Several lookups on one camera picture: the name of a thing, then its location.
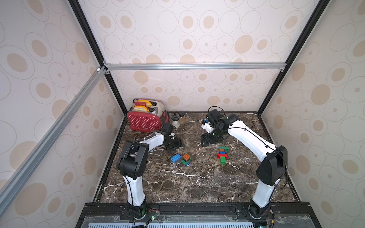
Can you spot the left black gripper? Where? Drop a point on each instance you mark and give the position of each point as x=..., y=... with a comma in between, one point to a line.
x=177, y=142

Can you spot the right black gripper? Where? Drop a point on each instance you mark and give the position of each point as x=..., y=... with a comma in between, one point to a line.
x=208, y=137

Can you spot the light blue long lego brick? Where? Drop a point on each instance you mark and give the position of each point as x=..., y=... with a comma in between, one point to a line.
x=176, y=158

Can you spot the red long lego brick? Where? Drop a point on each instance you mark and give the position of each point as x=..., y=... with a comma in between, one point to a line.
x=222, y=155

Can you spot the green long lego brick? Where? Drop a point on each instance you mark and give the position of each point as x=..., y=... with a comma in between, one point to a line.
x=184, y=162
x=224, y=148

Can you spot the green small lego brick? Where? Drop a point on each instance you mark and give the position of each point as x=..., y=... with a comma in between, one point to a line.
x=222, y=160

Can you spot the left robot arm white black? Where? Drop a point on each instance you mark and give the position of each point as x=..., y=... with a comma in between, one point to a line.
x=133, y=162

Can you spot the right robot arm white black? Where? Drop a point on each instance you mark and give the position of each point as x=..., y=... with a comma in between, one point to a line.
x=272, y=159

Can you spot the white salt shaker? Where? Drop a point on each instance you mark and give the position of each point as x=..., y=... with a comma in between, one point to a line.
x=175, y=120

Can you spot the red toy toaster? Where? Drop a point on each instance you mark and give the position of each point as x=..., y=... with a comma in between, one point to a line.
x=151, y=121

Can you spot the brown pepper shaker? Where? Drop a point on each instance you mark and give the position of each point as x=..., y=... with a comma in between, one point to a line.
x=182, y=118

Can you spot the yellow toy toast slice back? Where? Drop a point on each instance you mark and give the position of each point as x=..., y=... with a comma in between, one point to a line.
x=142, y=102

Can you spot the yellow toy toast slice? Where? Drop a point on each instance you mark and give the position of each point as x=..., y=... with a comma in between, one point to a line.
x=142, y=102
x=140, y=108

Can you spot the yellow toy toast slice front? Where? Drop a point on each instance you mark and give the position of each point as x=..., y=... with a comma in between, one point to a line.
x=140, y=108

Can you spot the aluminium horizontal frame bar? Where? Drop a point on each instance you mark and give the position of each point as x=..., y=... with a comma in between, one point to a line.
x=195, y=66

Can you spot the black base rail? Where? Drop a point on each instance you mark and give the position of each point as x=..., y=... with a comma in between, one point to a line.
x=198, y=215

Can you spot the aluminium left frame bar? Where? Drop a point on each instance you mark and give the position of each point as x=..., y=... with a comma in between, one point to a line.
x=27, y=168

